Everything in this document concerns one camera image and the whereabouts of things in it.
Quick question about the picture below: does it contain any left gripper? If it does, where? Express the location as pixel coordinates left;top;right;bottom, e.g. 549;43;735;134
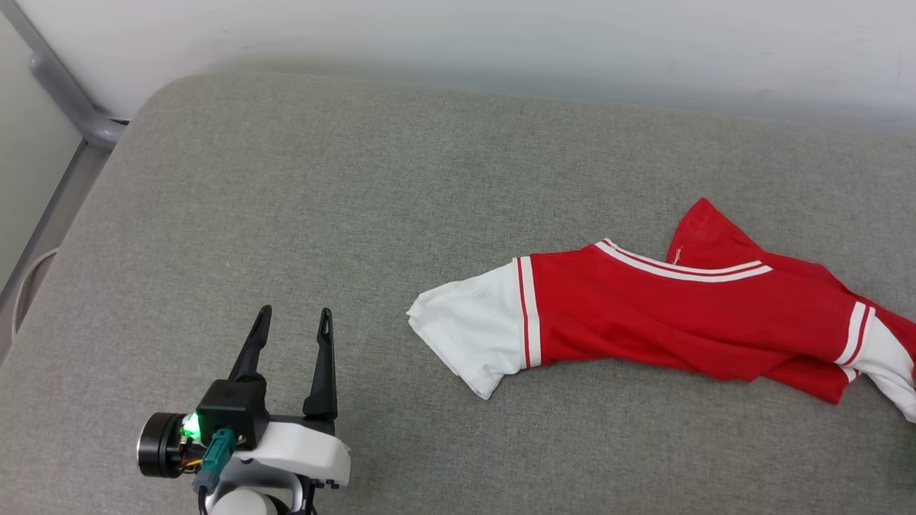
137;305;352;489

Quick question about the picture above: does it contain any red and white jersey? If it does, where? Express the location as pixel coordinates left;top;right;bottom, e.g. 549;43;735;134
406;198;916;423

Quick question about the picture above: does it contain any grey fabric sofa seat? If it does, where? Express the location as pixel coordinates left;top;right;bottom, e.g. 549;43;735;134
0;72;916;515

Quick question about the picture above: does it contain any grey baseboard strip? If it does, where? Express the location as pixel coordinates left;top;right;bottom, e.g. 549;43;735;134
0;139;109;312

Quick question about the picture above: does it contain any grey metal pipe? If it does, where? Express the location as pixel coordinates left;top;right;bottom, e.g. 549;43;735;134
0;0;130;150

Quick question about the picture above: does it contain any teal camera cable connector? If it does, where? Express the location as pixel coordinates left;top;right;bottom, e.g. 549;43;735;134
192;428;238;496

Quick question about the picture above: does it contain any white floor cable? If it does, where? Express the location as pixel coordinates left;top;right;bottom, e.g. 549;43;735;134
10;247;62;338

